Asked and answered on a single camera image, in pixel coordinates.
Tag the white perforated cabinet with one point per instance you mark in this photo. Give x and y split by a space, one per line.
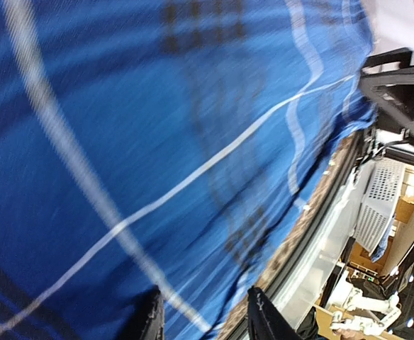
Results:
381 183

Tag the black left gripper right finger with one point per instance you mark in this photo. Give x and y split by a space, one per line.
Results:
264 322

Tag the blue plaid long sleeve shirt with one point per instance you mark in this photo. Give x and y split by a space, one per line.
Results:
161 144

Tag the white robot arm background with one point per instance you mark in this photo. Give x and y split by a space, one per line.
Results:
354 311

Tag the black front rail base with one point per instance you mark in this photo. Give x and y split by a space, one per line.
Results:
295 276

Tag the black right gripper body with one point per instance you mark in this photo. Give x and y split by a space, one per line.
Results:
387 81

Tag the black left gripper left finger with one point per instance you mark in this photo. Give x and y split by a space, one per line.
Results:
146 318

